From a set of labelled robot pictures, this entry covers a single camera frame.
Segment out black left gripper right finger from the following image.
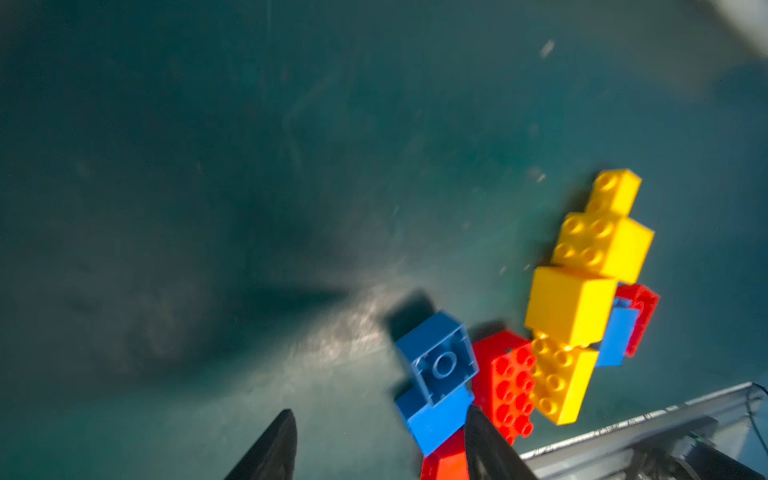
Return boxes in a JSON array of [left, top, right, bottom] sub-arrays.
[[464, 405, 538, 480]]

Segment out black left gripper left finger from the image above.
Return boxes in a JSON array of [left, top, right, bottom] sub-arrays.
[[225, 409, 298, 480]]

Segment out red lego bottom brick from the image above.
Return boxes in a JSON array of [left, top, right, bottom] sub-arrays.
[[420, 429, 469, 480]]

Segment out blue lego bottom brick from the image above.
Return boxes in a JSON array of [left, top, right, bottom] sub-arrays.
[[395, 387, 474, 457]]

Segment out red lego long lower brick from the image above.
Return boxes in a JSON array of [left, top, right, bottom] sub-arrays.
[[471, 330, 536, 445]]

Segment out blue lego upturned brick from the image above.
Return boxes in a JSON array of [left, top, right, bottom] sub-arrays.
[[395, 311, 479, 406]]

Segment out blue lego middle brick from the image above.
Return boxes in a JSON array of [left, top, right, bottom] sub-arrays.
[[596, 298, 639, 368]]

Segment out red lego right brick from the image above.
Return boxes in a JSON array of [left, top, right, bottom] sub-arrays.
[[615, 284, 660, 358]]

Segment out yellow lego long brick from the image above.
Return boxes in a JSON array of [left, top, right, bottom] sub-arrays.
[[551, 213, 655, 284]]

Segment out white left bin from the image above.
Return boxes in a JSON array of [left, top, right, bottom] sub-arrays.
[[702, 0, 768, 58]]

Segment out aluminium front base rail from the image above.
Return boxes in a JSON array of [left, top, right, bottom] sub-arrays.
[[522, 382, 767, 479]]

